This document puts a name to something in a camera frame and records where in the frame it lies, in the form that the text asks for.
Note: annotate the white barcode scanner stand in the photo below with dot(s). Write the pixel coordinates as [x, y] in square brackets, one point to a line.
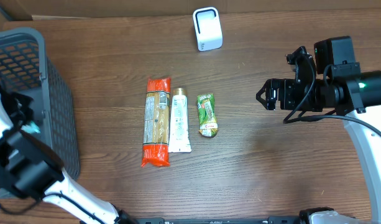
[208, 29]

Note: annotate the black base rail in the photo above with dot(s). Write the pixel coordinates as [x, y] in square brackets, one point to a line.
[269, 220]

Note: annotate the teal snack packet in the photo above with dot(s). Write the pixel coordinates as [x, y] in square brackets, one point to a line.
[31, 128]

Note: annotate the green juice carton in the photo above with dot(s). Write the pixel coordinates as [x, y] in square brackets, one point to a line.
[206, 115]

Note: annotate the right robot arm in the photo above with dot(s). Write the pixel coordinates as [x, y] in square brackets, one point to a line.
[354, 99]

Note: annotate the grey plastic shopping basket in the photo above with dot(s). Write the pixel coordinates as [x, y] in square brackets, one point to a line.
[26, 69]

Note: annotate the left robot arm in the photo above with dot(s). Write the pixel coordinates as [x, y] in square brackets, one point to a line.
[29, 167]

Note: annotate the cardboard back panel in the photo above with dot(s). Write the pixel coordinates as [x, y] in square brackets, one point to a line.
[25, 9]

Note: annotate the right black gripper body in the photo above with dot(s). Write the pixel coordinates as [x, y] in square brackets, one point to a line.
[293, 93]

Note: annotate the orange spaghetti packet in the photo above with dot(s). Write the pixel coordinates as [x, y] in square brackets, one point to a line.
[156, 123]

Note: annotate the white tube gold cap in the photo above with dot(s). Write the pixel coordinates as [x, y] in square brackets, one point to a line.
[179, 136]

